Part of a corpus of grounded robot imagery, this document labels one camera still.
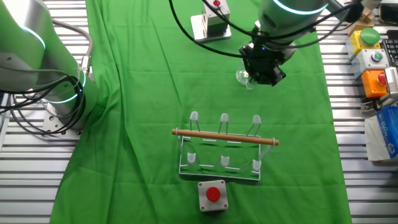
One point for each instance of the white box big red button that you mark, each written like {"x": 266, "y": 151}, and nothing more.
{"x": 213, "y": 194}

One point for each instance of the silver metal clamp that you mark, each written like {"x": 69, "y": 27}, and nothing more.
{"x": 370, "y": 105}

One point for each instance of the yellow box green mushroom button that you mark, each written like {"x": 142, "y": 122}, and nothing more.
{"x": 357, "y": 42}

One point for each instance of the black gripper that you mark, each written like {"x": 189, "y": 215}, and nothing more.
{"x": 264, "y": 59}

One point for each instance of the blue tissue pack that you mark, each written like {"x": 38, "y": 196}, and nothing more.
{"x": 371, "y": 140}
{"x": 388, "y": 130}

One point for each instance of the black keyboard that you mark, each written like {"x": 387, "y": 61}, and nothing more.
{"x": 391, "y": 49}

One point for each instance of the wooden blocks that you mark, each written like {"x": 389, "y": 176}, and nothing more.
{"x": 360, "y": 18}

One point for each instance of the black rectangular device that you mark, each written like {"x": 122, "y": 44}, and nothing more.
{"x": 388, "y": 14}

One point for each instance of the orange box red button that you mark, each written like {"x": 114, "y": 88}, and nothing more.
{"x": 371, "y": 84}

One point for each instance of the clear glass cup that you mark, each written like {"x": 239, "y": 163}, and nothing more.
{"x": 241, "y": 76}

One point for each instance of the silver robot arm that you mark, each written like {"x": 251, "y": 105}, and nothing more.
{"x": 31, "y": 46}

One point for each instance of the green cloth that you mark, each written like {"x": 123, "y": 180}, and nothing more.
{"x": 140, "y": 93}

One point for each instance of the grey button box on plate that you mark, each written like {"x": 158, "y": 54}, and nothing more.
{"x": 214, "y": 18}

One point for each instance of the grey box green button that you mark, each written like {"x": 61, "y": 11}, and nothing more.
{"x": 370, "y": 62}

